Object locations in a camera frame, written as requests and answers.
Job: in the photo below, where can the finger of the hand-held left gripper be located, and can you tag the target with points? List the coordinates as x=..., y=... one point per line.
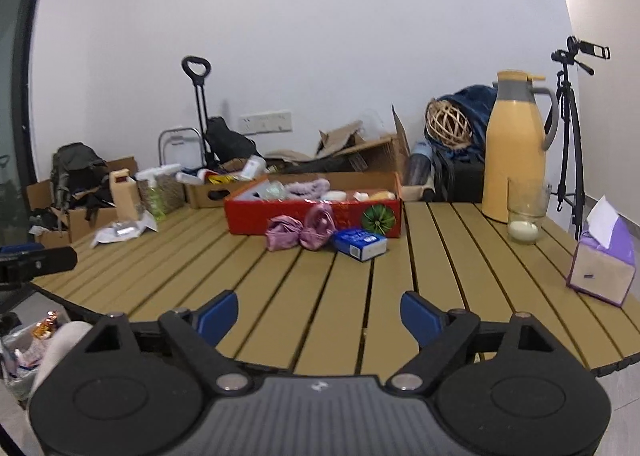
x=40, y=263

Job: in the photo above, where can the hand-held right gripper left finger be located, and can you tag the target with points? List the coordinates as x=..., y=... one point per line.
x=220, y=313

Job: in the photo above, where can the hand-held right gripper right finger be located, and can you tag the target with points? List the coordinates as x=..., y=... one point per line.
x=417, y=316

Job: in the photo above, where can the yellow and white plush toy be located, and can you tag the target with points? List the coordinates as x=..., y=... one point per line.
x=382, y=196

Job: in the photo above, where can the red cardboard box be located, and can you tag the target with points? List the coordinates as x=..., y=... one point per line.
x=300, y=217

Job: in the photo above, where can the lavender fluffy towel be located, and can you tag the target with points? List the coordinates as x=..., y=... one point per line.
x=305, y=187

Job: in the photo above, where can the low brown cardboard box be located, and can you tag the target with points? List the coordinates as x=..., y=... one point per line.
x=82, y=221

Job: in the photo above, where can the crumpled white wrapper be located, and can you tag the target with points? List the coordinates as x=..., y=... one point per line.
x=122, y=231

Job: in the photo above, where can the blue small carton box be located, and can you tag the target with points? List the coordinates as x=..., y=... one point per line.
x=357, y=242

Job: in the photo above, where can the waste basket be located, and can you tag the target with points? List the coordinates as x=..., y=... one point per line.
x=22, y=361

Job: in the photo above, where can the pink satin scrunchie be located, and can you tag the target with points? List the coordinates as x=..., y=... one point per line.
x=282, y=235

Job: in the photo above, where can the dark backpack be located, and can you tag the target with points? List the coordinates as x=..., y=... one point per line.
x=77, y=168

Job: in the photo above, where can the tan carton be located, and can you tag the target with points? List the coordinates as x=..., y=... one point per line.
x=125, y=196

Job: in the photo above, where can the shallow brown cardboard tray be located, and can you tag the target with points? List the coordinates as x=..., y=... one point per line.
x=210, y=198

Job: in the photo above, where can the purple satin scrunchie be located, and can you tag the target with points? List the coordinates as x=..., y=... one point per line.
x=317, y=228

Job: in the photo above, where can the green spray bottle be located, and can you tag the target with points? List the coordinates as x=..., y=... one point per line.
x=155, y=196

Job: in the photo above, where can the clear plastic container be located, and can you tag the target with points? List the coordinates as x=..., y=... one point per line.
x=274, y=191

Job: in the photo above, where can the glass with milk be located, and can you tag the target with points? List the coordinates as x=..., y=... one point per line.
x=524, y=228

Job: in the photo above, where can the black case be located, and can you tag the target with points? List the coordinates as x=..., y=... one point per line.
x=465, y=180

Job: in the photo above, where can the white roll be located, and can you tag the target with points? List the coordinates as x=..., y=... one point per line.
x=335, y=195

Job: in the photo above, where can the small white carton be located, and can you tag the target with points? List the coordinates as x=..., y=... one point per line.
x=253, y=166

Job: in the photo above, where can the blue water bottle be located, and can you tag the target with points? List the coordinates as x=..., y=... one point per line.
x=419, y=163

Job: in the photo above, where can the glass door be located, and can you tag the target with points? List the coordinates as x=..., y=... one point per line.
x=15, y=110

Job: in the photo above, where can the open brown cardboard box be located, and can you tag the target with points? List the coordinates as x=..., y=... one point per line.
x=370, y=155

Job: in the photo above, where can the black bag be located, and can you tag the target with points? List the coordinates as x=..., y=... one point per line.
x=227, y=140

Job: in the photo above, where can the purple tissue box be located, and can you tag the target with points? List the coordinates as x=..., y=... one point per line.
x=600, y=271

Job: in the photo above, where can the yellow thermos jug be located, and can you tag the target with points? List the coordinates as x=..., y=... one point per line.
x=515, y=150

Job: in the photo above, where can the wicker ball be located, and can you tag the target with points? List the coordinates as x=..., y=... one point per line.
x=448, y=124

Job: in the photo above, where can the black folding trolley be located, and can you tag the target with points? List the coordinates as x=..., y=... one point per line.
x=200, y=100

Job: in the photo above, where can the dark blue cloth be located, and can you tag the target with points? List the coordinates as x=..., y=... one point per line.
x=475, y=105

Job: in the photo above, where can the black tripod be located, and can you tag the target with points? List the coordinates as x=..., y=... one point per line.
x=567, y=100

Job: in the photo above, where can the white wall socket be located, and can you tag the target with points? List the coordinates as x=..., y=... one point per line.
x=265, y=120

